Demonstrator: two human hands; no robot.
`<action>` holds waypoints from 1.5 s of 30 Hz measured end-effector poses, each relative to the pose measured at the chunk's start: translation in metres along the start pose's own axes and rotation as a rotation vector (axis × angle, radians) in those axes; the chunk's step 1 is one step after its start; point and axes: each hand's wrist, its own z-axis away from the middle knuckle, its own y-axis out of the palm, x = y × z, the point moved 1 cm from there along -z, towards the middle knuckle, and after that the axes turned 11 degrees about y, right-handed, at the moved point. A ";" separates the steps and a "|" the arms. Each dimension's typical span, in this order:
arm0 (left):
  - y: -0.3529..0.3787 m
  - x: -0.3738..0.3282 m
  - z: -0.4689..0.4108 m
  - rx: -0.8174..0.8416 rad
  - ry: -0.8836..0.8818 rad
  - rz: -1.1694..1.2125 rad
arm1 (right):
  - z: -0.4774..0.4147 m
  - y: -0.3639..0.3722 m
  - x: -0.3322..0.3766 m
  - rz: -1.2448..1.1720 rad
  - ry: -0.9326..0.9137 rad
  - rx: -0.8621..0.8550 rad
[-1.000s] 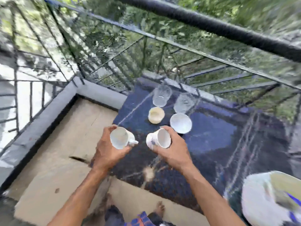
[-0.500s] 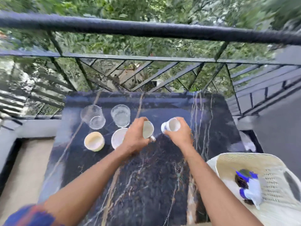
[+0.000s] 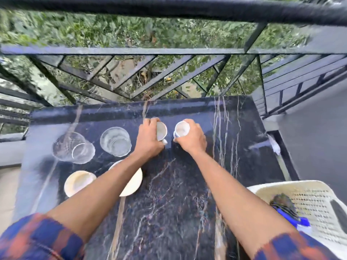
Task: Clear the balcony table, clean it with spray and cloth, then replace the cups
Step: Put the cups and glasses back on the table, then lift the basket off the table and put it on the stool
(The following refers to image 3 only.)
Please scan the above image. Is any clear glass tumbler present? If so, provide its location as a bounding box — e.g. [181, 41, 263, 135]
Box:
[52, 131, 96, 165]

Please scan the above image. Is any green foliage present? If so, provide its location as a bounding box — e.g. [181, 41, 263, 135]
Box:
[0, 8, 312, 106]

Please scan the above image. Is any blue orange plaid shirt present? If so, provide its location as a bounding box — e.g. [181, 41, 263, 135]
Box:
[0, 213, 341, 260]

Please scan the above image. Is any person's right hand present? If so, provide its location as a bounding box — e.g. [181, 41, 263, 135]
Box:
[173, 118, 208, 157]

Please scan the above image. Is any plain white cup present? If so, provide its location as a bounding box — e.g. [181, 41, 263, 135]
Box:
[156, 121, 168, 146]

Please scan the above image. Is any person's left forearm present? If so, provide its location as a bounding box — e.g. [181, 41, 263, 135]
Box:
[46, 152, 144, 243]

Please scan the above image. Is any black metal railing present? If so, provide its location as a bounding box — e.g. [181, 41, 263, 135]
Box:
[0, 0, 347, 143]

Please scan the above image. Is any cream plastic basket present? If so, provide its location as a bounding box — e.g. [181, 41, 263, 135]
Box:
[247, 180, 347, 260]

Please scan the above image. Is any dark marble table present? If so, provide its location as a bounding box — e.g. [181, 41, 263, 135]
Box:
[12, 95, 286, 260]

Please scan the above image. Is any brown checked cloth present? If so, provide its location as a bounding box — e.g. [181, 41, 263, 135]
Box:
[270, 193, 299, 217]

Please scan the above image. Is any white spray bottle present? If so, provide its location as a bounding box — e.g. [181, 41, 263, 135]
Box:
[275, 206, 313, 235]

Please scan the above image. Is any patterned bowl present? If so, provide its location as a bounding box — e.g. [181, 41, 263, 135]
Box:
[108, 159, 143, 197]

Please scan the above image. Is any person's left hand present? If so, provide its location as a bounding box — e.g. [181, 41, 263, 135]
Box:
[134, 117, 165, 160]

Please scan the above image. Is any person's right forearm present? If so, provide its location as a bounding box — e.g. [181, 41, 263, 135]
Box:
[189, 149, 296, 258]

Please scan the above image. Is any clear drinking glass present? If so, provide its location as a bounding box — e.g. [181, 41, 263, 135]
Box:
[99, 126, 132, 157]

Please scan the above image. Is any cream cup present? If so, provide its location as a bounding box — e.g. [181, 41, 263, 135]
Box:
[64, 170, 97, 198]

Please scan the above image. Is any crumpled white paper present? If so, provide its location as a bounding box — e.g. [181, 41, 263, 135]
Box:
[267, 134, 281, 156]

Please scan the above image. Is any white mug blue flower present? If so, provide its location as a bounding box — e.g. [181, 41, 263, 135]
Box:
[173, 121, 191, 143]

